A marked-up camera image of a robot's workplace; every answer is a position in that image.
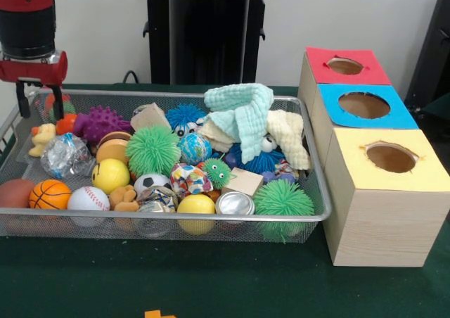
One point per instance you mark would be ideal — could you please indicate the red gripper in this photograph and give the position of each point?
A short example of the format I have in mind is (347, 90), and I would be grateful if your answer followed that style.
(31, 70)

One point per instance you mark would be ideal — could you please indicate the clear plastic packet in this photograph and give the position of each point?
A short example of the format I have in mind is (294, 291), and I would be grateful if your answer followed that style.
(65, 156)

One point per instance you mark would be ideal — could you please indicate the purple spiky toy with eyes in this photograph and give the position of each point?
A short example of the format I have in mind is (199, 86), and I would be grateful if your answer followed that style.
(102, 123)

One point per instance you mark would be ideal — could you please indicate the green spiky ball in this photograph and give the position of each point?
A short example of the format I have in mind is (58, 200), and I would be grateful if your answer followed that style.
(283, 200)
(152, 151)

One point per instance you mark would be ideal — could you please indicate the mint green cloth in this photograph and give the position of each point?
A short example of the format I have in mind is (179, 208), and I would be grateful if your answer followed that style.
(242, 114)

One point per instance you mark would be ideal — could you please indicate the orange plastic comb toy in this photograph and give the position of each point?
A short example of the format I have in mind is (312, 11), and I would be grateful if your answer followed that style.
(160, 314)

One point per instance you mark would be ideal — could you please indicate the cream muslin cloth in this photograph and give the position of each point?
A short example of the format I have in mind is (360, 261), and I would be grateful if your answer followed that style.
(288, 135)

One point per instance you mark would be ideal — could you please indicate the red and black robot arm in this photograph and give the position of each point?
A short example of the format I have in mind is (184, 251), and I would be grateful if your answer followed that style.
(28, 22)

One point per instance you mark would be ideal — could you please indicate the clear mesh bin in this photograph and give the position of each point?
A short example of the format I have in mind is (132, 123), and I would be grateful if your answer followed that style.
(295, 110)

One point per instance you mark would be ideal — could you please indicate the wooden box with three holes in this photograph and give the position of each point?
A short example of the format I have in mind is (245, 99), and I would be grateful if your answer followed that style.
(380, 219)

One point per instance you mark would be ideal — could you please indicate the small orange basketball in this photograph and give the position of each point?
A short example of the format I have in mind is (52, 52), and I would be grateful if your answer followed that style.
(49, 194)

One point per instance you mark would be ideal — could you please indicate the yellow smiley ball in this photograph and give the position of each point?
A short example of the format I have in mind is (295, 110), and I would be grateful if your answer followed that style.
(111, 176)

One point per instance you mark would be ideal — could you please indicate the white baseball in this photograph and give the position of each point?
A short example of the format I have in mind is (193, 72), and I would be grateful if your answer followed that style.
(88, 198)

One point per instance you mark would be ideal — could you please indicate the dark green tablecloth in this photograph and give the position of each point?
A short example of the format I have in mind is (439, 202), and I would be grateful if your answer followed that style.
(211, 283)

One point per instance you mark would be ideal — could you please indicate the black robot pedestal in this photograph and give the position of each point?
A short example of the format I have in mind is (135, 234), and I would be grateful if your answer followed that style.
(211, 36)

